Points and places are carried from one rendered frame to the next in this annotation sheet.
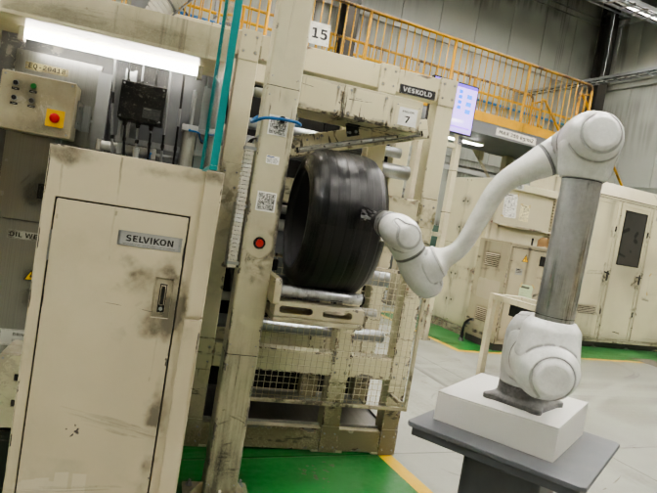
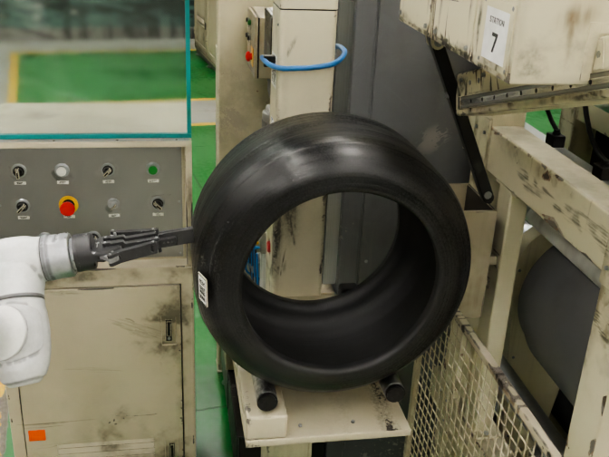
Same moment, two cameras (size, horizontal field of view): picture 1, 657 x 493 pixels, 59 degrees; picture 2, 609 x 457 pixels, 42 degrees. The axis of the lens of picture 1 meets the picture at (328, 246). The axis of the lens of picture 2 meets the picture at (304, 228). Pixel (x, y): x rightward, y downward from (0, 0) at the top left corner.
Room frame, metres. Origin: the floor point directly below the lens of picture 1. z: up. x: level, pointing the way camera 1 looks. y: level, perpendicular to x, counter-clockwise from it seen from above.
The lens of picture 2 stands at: (2.45, -1.53, 1.90)
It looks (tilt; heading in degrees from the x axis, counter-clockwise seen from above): 24 degrees down; 95
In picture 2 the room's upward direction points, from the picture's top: 3 degrees clockwise
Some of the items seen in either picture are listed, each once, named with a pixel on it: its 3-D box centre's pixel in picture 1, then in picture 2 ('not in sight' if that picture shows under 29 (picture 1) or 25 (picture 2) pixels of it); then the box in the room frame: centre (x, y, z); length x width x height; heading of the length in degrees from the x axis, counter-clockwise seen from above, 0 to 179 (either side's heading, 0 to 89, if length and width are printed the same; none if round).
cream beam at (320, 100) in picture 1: (350, 108); (508, 9); (2.67, 0.00, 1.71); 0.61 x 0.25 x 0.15; 106
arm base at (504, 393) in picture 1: (527, 391); not in sight; (1.74, -0.67, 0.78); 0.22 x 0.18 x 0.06; 136
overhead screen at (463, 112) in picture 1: (452, 107); not in sight; (6.36, -1.08, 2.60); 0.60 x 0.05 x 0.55; 114
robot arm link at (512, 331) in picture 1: (531, 348); not in sight; (1.71, -0.65, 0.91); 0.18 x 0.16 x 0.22; 171
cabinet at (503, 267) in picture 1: (516, 295); not in sight; (6.88, -2.32, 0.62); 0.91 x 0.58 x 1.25; 114
